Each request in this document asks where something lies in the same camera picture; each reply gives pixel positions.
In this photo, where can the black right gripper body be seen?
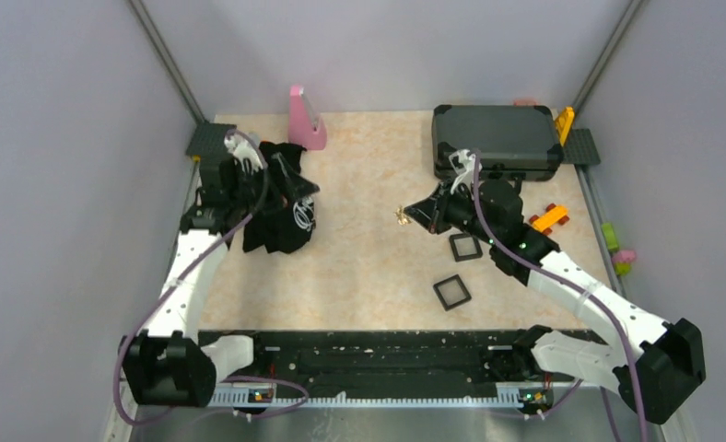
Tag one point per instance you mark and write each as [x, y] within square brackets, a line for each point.
[451, 210]

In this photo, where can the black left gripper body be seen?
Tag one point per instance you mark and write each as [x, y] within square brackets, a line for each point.
[285, 185]

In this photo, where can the small gold brooch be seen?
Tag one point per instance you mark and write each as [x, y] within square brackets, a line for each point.
[402, 218]

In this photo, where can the black printed t-shirt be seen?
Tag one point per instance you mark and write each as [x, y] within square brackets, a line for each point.
[282, 226]

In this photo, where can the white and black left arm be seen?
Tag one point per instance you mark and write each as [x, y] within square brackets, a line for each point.
[163, 362]

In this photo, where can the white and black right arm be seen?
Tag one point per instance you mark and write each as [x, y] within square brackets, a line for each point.
[654, 365]

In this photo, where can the pink wedge stand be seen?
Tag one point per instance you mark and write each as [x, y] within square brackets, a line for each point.
[305, 125]

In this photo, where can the dark grey baseplate left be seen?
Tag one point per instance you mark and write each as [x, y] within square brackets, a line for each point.
[209, 139]

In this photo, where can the dark grey baseplate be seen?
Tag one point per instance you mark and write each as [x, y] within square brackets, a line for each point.
[580, 148]
[209, 139]

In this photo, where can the black hard carrying case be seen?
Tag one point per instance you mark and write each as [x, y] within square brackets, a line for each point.
[513, 141]

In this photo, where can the orange toy car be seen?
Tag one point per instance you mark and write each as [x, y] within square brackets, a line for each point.
[554, 214]

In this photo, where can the salmon toy block behind case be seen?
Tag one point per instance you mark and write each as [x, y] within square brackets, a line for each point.
[525, 102]

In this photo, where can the yellow toy piece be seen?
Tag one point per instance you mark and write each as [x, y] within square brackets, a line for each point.
[563, 123]

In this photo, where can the dark grey baseplate right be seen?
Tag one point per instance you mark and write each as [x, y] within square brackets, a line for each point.
[580, 148]

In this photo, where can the pink toy block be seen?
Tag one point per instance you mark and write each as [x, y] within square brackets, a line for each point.
[622, 261]

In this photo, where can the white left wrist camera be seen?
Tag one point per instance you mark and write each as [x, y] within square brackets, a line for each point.
[245, 146]

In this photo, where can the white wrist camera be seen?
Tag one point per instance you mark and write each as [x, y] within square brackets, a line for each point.
[245, 146]
[465, 165]

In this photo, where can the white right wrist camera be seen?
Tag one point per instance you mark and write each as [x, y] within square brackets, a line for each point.
[465, 165]

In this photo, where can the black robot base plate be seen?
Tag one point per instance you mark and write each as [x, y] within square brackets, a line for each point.
[382, 365]

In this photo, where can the aluminium frame rail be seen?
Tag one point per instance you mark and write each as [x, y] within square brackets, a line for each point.
[253, 394]

